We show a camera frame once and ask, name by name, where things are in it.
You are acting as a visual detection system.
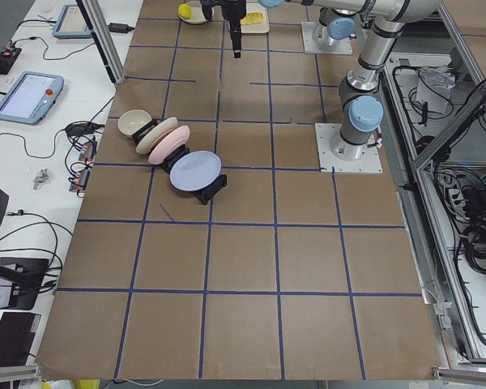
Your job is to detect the black monitor stand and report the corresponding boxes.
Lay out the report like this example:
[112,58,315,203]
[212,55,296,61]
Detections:
[0,188,49,310]

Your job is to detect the small metal clamp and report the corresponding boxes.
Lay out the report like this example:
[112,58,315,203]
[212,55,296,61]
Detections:
[32,169,49,190]

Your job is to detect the black dish rack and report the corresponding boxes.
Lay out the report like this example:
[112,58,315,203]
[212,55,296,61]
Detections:
[130,119,228,205]

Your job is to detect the blue teach pendant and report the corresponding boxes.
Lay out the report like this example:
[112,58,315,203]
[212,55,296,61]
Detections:
[0,71,64,125]
[52,4,92,39]

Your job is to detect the white oval lemon dish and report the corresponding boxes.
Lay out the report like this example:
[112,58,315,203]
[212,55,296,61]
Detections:
[179,1,208,25]

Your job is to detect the pink plate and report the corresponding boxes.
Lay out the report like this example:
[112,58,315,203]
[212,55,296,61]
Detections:
[148,125,190,165]

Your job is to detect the cream rectangular tray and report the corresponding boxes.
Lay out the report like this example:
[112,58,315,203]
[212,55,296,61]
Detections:
[241,2,270,34]

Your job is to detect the cream plate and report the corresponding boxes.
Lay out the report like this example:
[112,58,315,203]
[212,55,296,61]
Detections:
[135,117,177,154]

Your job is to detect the far blue teach pendant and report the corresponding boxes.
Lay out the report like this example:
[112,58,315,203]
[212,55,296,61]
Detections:
[52,4,92,39]

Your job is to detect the aluminium frame post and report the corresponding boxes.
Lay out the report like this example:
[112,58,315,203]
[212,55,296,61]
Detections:
[76,0,126,85]

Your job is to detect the black power adapter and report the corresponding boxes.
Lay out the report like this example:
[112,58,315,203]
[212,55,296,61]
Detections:
[108,23,134,34]

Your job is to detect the cream bowl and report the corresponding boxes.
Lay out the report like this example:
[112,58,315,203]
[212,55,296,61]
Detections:
[117,109,152,137]

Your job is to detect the yellow orange bread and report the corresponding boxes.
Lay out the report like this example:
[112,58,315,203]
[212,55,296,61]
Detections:
[241,11,264,26]

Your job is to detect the yellow lemon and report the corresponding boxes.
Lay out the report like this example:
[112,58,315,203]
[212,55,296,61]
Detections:
[177,3,192,20]

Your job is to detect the near blue teach pendant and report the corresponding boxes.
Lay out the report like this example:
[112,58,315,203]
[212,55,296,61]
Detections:
[0,71,64,125]

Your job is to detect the blue plate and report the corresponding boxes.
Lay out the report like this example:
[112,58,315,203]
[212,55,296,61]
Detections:
[169,151,222,192]

